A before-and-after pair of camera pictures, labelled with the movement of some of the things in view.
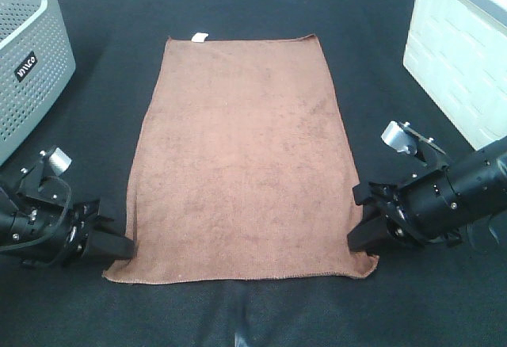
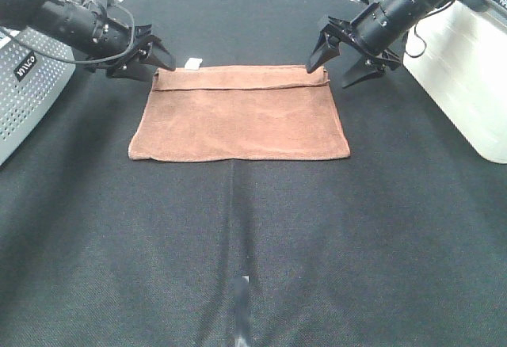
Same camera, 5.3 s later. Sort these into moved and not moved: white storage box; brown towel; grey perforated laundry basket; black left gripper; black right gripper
Moved: brown towel; black left gripper; black right gripper
Not moved: grey perforated laundry basket; white storage box
